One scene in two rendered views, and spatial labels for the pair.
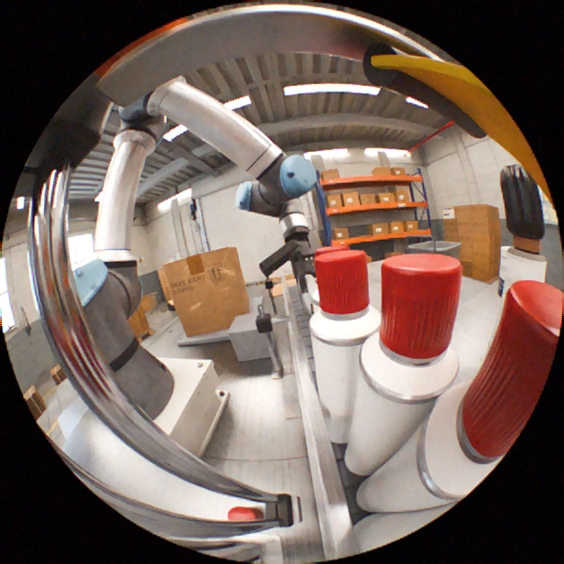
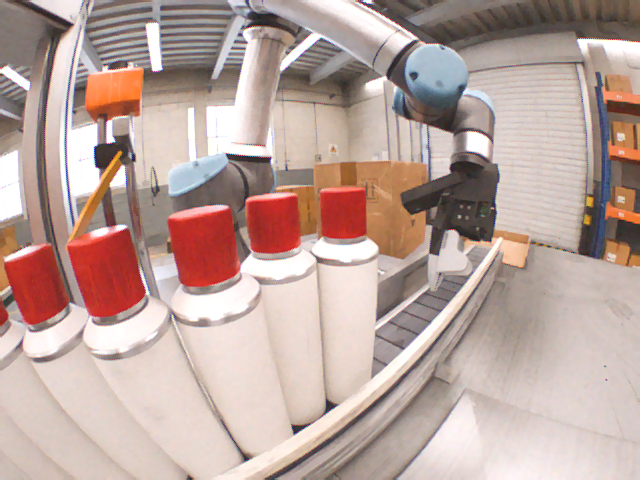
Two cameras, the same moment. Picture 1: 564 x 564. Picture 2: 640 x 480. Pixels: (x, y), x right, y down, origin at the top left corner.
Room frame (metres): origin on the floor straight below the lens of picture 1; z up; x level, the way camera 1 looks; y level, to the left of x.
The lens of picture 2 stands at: (0.02, -0.17, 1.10)
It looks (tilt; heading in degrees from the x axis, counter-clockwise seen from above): 16 degrees down; 50
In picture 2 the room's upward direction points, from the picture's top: 3 degrees counter-clockwise
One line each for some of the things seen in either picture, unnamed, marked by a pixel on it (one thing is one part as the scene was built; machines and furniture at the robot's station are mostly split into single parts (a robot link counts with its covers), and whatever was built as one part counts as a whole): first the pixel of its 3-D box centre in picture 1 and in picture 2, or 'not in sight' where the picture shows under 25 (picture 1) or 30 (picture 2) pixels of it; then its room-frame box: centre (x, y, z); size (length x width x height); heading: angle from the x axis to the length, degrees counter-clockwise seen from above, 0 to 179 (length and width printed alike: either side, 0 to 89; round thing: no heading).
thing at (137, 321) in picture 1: (116, 322); (277, 214); (2.04, 3.32, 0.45); 1.20 x 0.84 x 0.89; 83
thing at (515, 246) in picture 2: (290, 282); (495, 243); (0.95, -0.05, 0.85); 0.30 x 0.26 x 0.04; 0
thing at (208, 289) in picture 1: (213, 285); (376, 206); (0.63, 0.28, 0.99); 0.30 x 0.24 x 0.27; 9
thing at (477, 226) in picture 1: (473, 243); not in sight; (1.63, -3.71, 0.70); 1.20 x 0.82 x 1.39; 177
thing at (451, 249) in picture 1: (434, 266); not in sight; (1.58, -2.13, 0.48); 0.89 x 0.63 x 0.96; 100
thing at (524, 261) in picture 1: (525, 277); not in sight; (0.03, -0.33, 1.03); 0.09 x 0.09 x 0.30
